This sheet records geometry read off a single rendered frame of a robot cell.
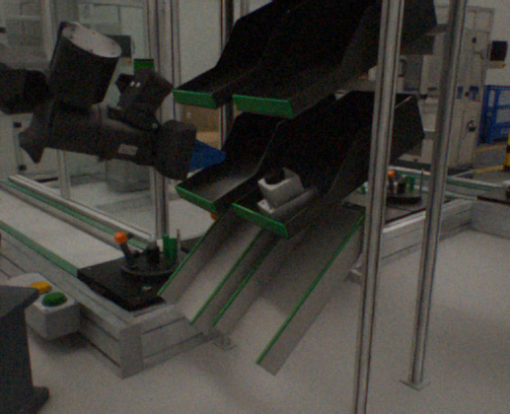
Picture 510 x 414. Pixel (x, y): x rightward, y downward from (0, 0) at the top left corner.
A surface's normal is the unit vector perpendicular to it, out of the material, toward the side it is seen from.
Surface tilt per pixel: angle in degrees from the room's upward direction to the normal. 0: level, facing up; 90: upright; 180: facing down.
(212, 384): 0
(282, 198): 94
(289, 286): 45
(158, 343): 90
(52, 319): 90
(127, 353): 90
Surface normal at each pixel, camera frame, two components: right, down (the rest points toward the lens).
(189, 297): -0.59, -0.58
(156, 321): 0.68, 0.22
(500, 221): -0.73, 0.18
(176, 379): 0.01, -0.96
